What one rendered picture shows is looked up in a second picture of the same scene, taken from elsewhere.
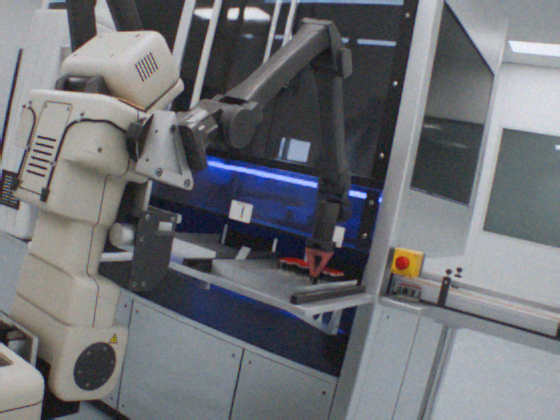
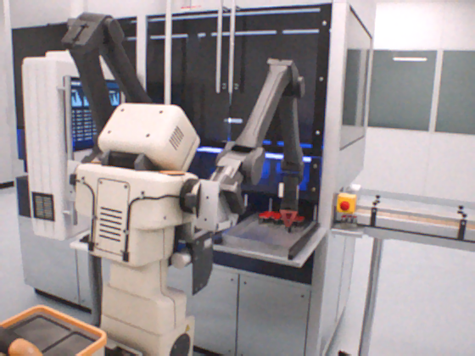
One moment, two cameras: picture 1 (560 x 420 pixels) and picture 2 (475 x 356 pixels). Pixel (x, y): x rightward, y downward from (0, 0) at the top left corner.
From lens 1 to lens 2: 38 cm
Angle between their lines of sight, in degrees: 11
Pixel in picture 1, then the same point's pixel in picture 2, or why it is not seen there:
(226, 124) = (248, 172)
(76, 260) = (153, 288)
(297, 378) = (282, 289)
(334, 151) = (293, 145)
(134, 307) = not seen: hidden behind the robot
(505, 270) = (371, 151)
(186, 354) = not seen: hidden behind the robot
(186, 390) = (201, 308)
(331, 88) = (291, 106)
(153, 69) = (180, 137)
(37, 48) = (36, 91)
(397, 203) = (334, 164)
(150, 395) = not seen: hidden behind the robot
